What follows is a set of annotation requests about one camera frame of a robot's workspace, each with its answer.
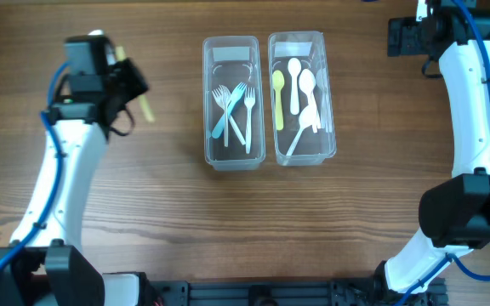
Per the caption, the white ribbed spoon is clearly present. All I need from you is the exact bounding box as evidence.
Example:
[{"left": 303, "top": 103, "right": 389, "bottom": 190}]
[{"left": 286, "top": 105, "right": 316, "bottom": 156}]

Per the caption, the white small spoon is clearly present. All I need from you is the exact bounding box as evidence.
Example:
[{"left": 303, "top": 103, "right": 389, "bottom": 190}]
[{"left": 288, "top": 58, "right": 301, "bottom": 115}]

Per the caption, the clear left plastic container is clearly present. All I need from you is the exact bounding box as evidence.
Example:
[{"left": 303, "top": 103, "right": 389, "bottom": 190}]
[{"left": 202, "top": 36, "right": 265, "bottom": 171}]

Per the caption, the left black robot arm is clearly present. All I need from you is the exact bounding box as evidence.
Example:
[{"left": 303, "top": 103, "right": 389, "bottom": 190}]
[{"left": 0, "top": 30, "right": 156, "bottom": 305}]

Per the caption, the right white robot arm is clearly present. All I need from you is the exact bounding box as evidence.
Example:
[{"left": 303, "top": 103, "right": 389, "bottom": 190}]
[{"left": 372, "top": 0, "right": 490, "bottom": 305}]

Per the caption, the translucent clear spoon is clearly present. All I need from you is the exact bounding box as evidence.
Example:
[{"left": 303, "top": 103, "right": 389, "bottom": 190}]
[{"left": 316, "top": 68, "right": 330, "bottom": 133}]

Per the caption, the light blue plastic fork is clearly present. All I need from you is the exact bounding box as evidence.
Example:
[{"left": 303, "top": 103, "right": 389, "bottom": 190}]
[{"left": 211, "top": 82, "right": 247, "bottom": 145}]

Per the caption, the yellow plastic spoon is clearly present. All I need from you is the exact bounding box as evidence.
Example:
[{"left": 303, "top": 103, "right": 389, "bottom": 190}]
[{"left": 272, "top": 70, "right": 285, "bottom": 131}]

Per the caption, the white short plastic fork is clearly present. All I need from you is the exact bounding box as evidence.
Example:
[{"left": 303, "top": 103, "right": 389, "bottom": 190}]
[{"left": 212, "top": 82, "right": 247, "bottom": 146}]

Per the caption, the yellow plastic fork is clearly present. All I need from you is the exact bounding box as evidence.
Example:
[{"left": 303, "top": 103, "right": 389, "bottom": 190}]
[{"left": 116, "top": 46, "right": 156, "bottom": 122}]

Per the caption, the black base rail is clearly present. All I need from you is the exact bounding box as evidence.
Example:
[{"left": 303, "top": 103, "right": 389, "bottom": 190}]
[{"left": 151, "top": 277, "right": 449, "bottom": 306}]

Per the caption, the left blue cable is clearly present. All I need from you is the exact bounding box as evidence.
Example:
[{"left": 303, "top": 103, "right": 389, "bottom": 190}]
[{"left": 0, "top": 60, "right": 74, "bottom": 306}]

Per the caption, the white long plastic fork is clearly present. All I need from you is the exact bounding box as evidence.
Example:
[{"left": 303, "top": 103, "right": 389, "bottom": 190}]
[{"left": 244, "top": 88, "right": 256, "bottom": 154}]

